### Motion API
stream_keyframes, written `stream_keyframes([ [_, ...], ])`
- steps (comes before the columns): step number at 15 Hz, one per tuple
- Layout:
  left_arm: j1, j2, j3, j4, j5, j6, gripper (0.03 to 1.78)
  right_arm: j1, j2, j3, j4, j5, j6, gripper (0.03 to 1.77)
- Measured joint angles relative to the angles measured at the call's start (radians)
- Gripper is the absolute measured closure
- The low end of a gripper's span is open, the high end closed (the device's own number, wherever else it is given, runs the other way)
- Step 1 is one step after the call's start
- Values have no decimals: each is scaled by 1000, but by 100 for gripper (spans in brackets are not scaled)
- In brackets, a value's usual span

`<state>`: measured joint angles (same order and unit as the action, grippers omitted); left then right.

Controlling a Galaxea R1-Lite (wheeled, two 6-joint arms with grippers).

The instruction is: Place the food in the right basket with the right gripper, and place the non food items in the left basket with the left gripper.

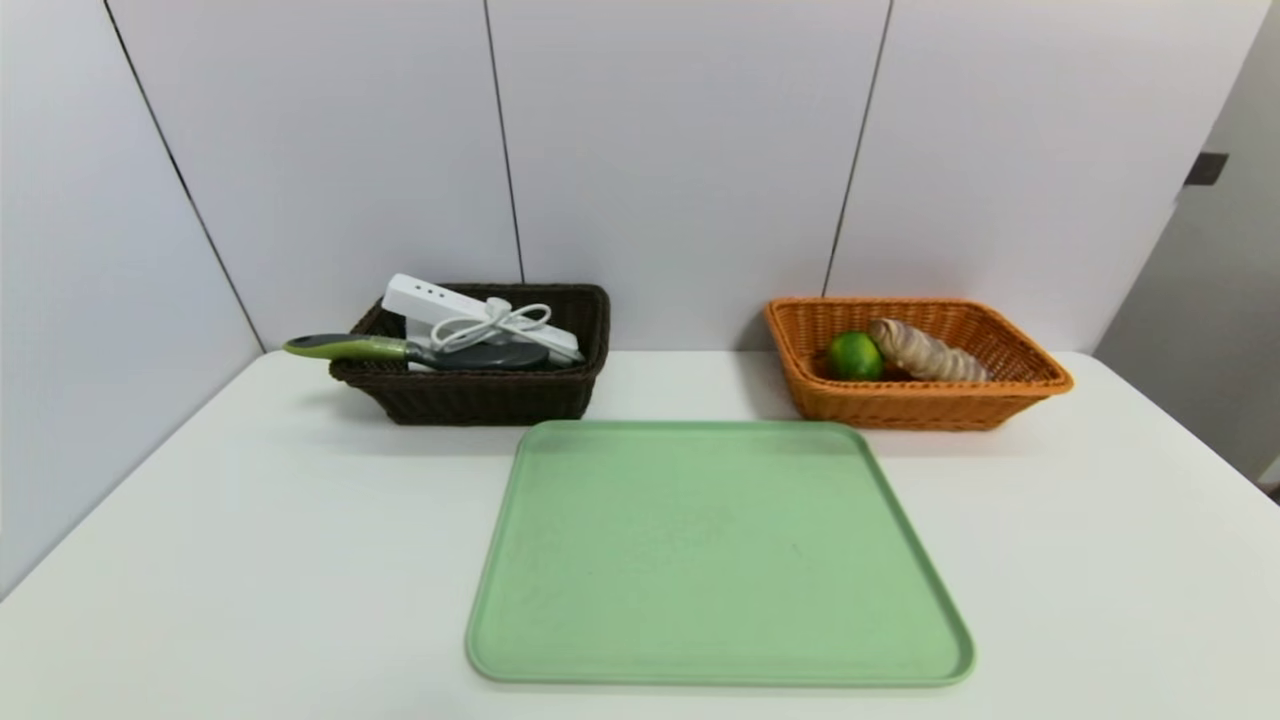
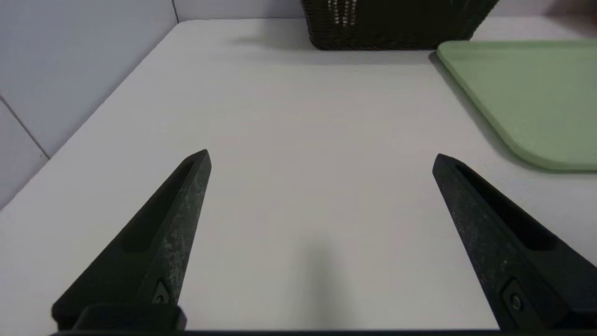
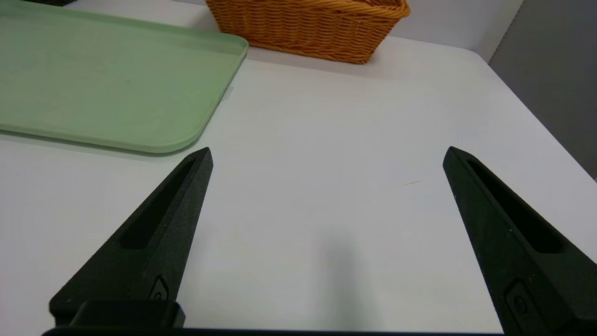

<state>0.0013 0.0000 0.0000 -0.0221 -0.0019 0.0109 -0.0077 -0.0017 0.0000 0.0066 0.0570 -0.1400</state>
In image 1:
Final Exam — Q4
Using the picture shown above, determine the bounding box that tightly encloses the green-handled black bristle brush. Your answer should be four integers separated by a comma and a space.
282, 333, 551, 373

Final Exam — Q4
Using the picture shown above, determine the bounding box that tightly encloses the white power strip with cord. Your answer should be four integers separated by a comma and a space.
382, 273, 586, 366

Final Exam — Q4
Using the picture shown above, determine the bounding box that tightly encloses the green round citrus fruit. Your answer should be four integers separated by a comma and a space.
825, 331, 886, 382

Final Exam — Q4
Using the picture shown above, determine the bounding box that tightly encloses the white rounded box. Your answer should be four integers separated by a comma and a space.
405, 315, 441, 373

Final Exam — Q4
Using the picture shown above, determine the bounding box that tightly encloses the striped brown taro root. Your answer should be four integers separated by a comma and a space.
867, 318, 991, 383

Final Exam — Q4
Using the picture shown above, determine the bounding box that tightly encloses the dark brown wicker basket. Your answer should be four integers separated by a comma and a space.
329, 283, 611, 427

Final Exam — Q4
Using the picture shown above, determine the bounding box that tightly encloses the orange wicker basket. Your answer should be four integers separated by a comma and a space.
764, 297, 1075, 432

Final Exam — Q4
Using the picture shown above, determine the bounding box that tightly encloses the light green plastic tray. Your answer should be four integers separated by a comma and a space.
465, 420, 977, 688

